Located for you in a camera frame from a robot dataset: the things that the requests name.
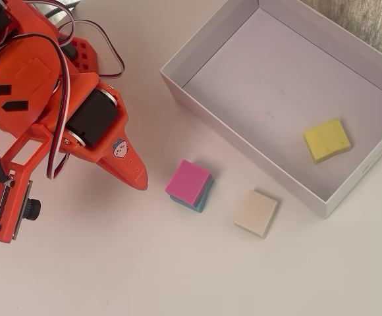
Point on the wrist camera on orange mount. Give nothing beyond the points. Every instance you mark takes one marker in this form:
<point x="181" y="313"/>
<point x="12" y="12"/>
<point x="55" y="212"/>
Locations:
<point x="0" y="214"/>

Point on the yellow cuboid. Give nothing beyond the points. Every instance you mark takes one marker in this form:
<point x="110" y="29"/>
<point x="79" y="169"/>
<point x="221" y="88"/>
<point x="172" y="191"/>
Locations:
<point x="326" y="140"/>

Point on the orange robot base with holes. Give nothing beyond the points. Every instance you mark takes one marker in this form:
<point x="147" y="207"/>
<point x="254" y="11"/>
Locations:
<point x="85" y="56"/>

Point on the orange gripper black servo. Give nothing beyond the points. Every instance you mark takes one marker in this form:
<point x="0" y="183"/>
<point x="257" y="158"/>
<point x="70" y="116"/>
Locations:
<point x="120" y="152"/>

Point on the pink cuboid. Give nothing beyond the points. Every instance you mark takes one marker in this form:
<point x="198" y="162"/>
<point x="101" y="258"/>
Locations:
<point x="187" y="181"/>

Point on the white cardboard box bin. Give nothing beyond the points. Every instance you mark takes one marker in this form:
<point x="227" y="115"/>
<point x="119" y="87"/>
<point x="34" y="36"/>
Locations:
<point x="260" y="82"/>

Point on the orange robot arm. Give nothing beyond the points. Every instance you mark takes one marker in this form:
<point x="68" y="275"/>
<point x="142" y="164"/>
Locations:
<point x="29" y="19"/>

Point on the beige cuboid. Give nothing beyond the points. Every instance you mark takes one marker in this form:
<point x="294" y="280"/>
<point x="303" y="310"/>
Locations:
<point x="255" y="212"/>

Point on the blue cuboid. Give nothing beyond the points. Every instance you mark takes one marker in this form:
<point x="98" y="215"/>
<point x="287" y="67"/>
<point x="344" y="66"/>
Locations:
<point x="202" y="202"/>

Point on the grey woven fabric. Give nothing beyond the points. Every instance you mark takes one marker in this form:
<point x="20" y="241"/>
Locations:
<point x="375" y="19"/>

